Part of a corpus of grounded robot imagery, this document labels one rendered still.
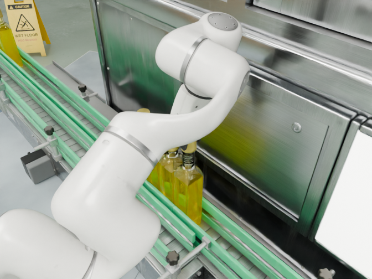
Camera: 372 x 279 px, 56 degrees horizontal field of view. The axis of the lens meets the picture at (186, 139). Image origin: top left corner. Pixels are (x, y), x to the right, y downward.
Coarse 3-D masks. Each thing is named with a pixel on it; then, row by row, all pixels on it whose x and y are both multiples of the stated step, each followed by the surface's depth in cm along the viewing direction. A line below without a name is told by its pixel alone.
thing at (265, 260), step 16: (32, 64) 157; (48, 80) 150; (64, 96) 141; (80, 112) 135; (96, 112) 122; (208, 208) 91; (208, 224) 95; (224, 224) 88; (240, 240) 86; (256, 240) 82; (256, 256) 84; (272, 256) 78; (272, 272) 81; (288, 272) 76
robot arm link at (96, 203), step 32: (96, 160) 42; (128, 160) 43; (64, 192) 41; (96, 192) 41; (128, 192) 43; (64, 224) 41; (96, 224) 41; (128, 224) 42; (160, 224) 47; (96, 256) 49; (128, 256) 43
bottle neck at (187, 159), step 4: (184, 152) 80; (184, 156) 79; (188, 156) 78; (192, 156) 79; (184, 160) 80; (188, 160) 79; (192, 160) 80; (184, 164) 81; (188, 164) 80; (192, 164) 81; (184, 168) 81; (188, 168) 81; (192, 168) 81
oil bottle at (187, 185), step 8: (176, 168) 84; (176, 176) 83; (184, 176) 81; (192, 176) 81; (200, 176) 83; (176, 184) 85; (184, 184) 82; (192, 184) 82; (200, 184) 85; (176, 192) 87; (184, 192) 84; (192, 192) 84; (200, 192) 87; (176, 200) 89; (184, 200) 85; (192, 200) 86; (200, 200) 89; (184, 208) 87; (192, 208) 88; (200, 208) 91; (192, 216) 90; (200, 216) 93
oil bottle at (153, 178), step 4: (156, 164) 89; (156, 168) 90; (152, 172) 92; (156, 172) 91; (148, 176) 96; (152, 176) 94; (156, 176) 92; (148, 180) 97; (152, 180) 95; (156, 180) 93; (152, 184) 96; (156, 184) 94
